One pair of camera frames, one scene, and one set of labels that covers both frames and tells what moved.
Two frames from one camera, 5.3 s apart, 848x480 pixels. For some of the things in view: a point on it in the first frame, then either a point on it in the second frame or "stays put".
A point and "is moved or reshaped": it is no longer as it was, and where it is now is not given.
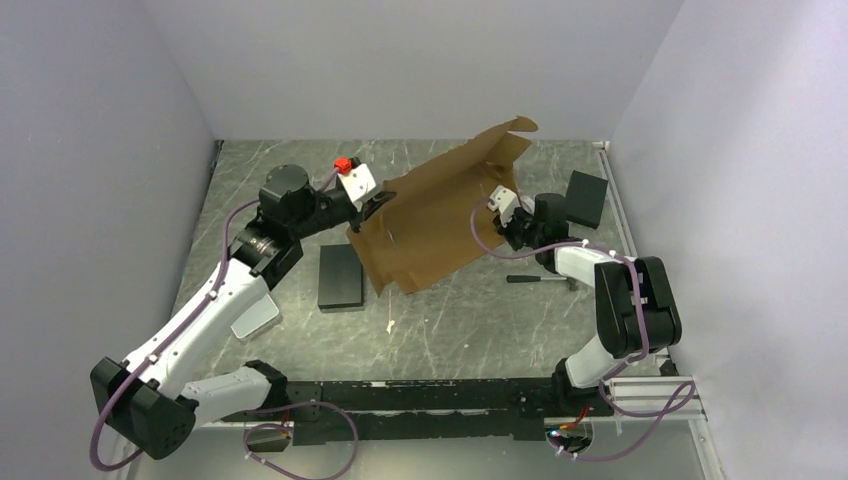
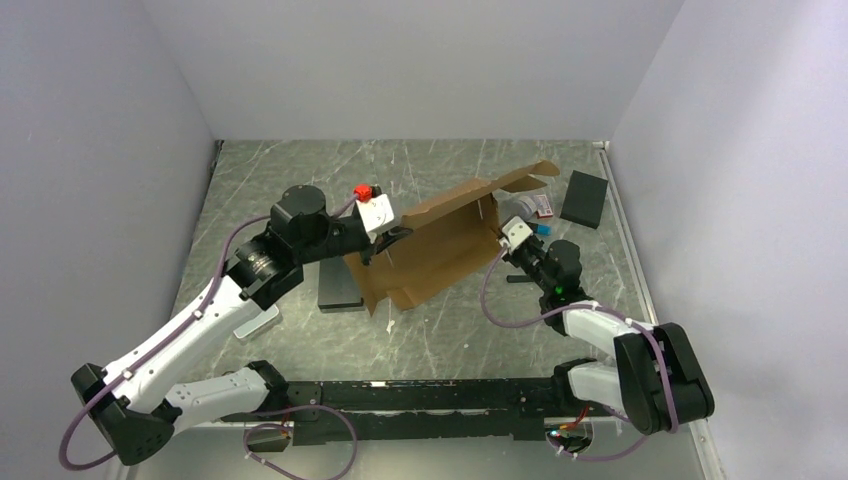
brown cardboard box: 439,218 is moved or reshaped
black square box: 584,198 stays put
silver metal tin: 259,314 stays put
